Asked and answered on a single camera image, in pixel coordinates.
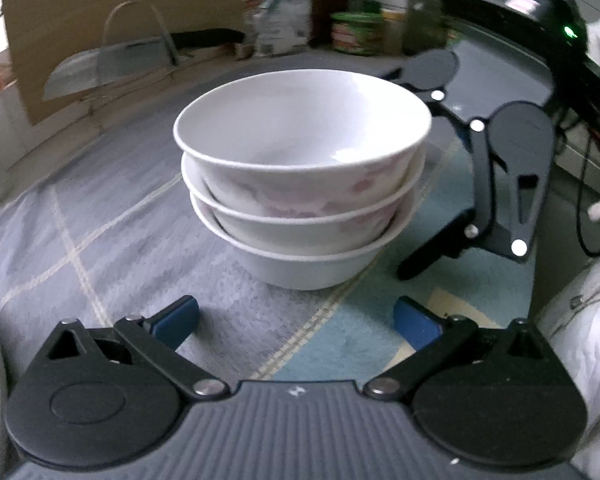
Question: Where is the yellow lid jar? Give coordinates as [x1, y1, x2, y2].
[380, 7, 408, 53]

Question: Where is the dark knife block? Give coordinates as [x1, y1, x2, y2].
[310, 0, 351, 48]

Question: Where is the white plastic bag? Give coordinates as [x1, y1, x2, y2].
[235, 0, 315, 61]

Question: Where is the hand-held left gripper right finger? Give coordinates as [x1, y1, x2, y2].
[364, 296, 548, 403]

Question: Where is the plain white bowl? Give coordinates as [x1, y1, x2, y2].
[190, 190, 421, 291]

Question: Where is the white bowl with pink flowers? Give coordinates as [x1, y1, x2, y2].
[173, 71, 433, 216]

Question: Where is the kitchen knife with black handle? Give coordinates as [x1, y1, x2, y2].
[42, 27, 246, 103]

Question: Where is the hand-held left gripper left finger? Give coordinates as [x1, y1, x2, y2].
[45, 295, 231, 402]

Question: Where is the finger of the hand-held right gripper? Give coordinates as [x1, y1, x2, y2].
[397, 117, 543, 281]
[377, 62, 446, 103]

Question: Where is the metal wire rack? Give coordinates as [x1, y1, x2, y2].
[80, 1, 181, 106]

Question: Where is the green lid jar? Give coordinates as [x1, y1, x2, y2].
[330, 10, 383, 56]

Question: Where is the white bowl with grey flowers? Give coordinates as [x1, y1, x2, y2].
[181, 152, 427, 256]

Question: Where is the grey and blue towel mat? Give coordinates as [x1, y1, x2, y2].
[0, 47, 546, 396]

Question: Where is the green sauce bottle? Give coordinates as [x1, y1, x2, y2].
[407, 0, 448, 53]

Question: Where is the person's white jacket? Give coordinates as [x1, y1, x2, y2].
[532, 255, 600, 480]

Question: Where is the black cable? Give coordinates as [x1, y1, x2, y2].
[575, 110, 600, 258]

